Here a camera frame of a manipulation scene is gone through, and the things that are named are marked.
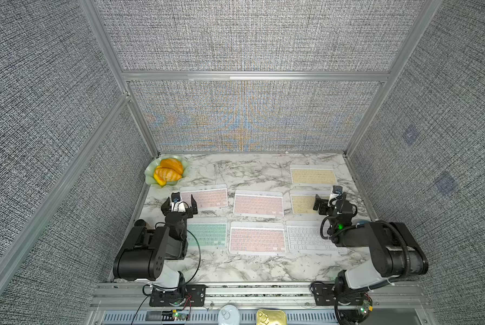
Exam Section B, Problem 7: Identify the yellow keyboard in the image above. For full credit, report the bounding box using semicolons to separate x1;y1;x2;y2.
290;165;338;186

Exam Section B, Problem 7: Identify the pink keyboard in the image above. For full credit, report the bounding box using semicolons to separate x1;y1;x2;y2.
228;222;288;256
233;190;284;219
180;184;229;211

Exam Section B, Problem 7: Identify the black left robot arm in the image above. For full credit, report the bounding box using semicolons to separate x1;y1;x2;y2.
112;192;198;299

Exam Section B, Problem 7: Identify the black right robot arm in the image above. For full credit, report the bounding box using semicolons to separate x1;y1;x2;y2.
310;192;429;306

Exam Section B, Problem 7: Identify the yellow keyboard mid right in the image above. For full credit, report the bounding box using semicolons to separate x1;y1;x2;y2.
289;190;331;216

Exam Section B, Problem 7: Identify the green keyboard front left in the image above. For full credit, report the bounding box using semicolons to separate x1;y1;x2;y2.
188;217;228;250

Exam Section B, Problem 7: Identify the white keyboard front right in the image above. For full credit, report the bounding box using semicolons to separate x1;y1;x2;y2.
286;220;348;255

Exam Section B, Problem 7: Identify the green leaf-shaped plate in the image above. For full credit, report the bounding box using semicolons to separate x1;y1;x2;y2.
144;155;189;188

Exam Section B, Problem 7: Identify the orange bread pastry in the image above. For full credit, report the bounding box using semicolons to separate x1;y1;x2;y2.
153;158;184;186

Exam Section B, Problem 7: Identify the gold metal tin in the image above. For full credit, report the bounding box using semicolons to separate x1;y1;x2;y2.
256;310;287;325

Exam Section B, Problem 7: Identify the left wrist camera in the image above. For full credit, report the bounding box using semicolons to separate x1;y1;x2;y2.
170;192;188;213

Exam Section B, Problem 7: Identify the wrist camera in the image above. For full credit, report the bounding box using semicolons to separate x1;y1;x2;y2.
328;185;344;207
170;192;188;213

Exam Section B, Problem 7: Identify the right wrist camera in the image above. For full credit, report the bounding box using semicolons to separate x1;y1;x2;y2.
328;185;344;207

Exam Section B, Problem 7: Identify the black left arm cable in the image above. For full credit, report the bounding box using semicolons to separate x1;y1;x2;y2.
129;229;202;325

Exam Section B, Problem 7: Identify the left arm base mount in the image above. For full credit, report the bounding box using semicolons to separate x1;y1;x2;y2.
149;284;207;309

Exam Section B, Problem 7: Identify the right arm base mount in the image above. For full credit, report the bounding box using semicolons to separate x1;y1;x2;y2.
309;281;373;324

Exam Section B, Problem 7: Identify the aluminium front rail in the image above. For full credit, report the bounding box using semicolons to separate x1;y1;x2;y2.
84;282;438;324

